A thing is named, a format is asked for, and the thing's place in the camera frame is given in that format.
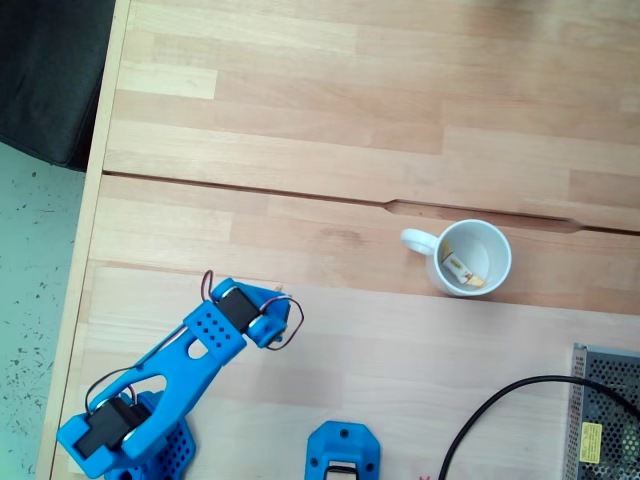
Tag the white ceramic mug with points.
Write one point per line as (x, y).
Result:
(480, 250)

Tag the dark upholstered seat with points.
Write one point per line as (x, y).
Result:
(50, 75)

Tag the blue printed post mount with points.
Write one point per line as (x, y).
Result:
(345, 440)

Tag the light wooden base board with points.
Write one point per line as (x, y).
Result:
(400, 375)

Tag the metal mesh power supply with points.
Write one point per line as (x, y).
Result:
(620, 450)

